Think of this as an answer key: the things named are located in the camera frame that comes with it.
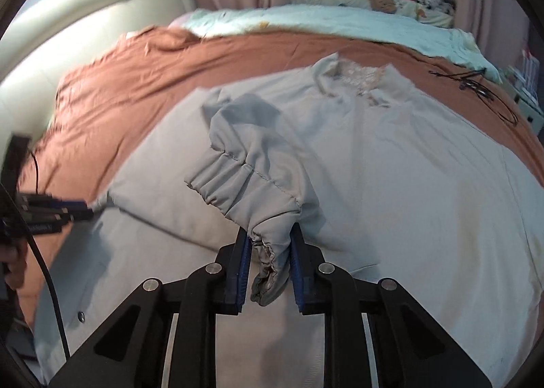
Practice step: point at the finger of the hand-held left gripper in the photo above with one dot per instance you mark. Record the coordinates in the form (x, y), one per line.
(51, 224)
(55, 202)

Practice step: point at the cream padded headboard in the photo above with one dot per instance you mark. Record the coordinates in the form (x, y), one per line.
(85, 14)

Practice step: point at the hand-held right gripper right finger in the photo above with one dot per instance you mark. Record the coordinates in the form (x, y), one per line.
(297, 273)

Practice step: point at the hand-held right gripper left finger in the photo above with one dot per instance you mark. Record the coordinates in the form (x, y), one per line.
(243, 269)

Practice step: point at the person's left hand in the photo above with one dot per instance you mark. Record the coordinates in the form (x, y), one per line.
(17, 265)

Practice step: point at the light green blanket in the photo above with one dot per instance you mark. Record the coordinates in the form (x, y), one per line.
(318, 18)

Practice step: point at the large grey garment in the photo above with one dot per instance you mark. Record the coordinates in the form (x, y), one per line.
(382, 158)

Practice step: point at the brown bed sheet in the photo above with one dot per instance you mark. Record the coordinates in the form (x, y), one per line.
(148, 73)

